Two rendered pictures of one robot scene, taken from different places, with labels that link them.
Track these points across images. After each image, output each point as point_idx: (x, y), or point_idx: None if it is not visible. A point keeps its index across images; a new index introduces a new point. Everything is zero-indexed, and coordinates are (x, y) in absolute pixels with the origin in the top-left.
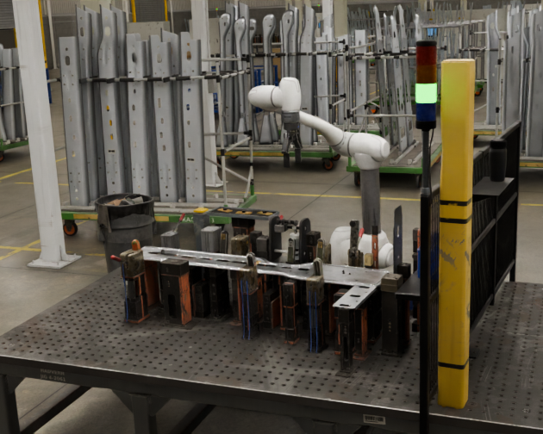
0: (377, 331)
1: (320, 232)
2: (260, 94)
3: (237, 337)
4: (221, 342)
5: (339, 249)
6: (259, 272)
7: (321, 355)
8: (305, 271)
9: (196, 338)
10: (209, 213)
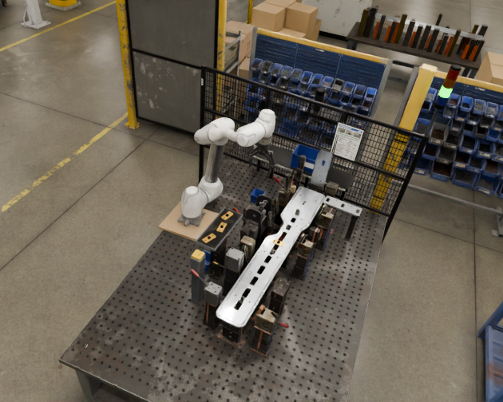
0: None
1: None
2: (259, 135)
3: (299, 282)
4: (308, 291)
5: (200, 203)
6: (295, 242)
7: (326, 245)
8: (298, 219)
9: (302, 305)
10: (215, 249)
